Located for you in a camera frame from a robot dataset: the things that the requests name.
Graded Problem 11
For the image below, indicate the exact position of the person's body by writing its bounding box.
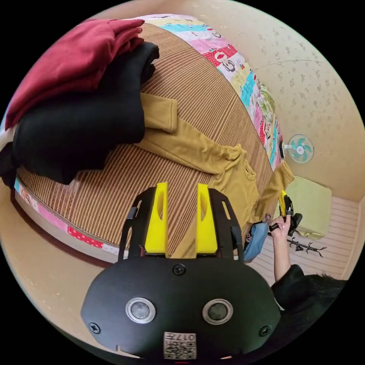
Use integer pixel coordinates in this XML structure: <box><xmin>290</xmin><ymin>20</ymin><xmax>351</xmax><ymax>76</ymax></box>
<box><xmin>243</xmin><ymin>222</ymin><xmax>350</xmax><ymax>359</ymax></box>

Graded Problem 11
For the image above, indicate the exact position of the light green covered box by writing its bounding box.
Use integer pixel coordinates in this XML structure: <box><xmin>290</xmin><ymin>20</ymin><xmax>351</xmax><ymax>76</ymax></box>
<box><xmin>281</xmin><ymin>176</ymin><xmax>333</xmax><ymax>241</ymax></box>

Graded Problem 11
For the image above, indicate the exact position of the pile of clothes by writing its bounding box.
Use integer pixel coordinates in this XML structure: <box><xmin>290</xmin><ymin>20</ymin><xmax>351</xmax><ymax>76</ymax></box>
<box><xmin>0</xmin><ymin>18</ymin><xmax>160</xmax><ymax>186</ymax></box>

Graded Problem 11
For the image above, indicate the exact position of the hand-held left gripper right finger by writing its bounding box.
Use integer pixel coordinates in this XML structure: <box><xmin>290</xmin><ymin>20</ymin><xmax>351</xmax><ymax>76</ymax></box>
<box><xmin>195</xmin><ymin>183</ymin><xmax>218</xmax><ymax>256</ymax></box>

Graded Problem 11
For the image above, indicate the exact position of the person's right hand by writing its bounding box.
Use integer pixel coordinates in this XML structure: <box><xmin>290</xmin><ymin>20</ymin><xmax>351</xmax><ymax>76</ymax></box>
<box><xmin>270</xmin><ymin>214</ymin><xmax>292</xmax><ymax>238</ymax></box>

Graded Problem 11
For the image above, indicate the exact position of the bed with woven mat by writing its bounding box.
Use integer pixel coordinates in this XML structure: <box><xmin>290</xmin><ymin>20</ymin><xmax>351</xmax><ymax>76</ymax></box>
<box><xmin>11</xmin><ymin>13</ymin><xmax>286</xmax><ymax>269</ymax></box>

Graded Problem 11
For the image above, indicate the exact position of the black coat stand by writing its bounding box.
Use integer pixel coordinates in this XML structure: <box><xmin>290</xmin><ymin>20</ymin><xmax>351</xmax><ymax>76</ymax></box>
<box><xmin>267</xmin><ymin>231</ymin><xmax>327</xmax><ymax>259</ymax></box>

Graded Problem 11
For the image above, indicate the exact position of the wall fan with teal blades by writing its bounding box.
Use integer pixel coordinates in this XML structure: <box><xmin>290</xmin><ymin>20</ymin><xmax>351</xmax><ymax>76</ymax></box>
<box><xmin>280</xmin><ymin>133</ymin><xmax>315</xmax><ymax>165</ymax></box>

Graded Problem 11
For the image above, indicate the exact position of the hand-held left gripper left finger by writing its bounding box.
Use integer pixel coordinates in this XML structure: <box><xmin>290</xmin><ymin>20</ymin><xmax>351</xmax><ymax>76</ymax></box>
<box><xmin>144</xmin><ymin>182</ymin><xmax>169</xmax><ymax>256</ymax></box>

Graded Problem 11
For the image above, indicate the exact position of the brown long sleeve shirt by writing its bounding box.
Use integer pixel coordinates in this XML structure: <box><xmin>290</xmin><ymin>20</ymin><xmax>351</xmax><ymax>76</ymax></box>
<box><xmin>136</xmin><ymin>92</ymin><xmax>296</xmax><ymax>259</ymax></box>

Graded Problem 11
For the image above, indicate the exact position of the person's right forearm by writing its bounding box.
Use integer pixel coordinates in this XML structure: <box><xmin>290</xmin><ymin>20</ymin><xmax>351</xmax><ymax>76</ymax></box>
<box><xmin>272</xmin><ymin>233</ymin><xmax>294</xmax><ymax>283</ymax></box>

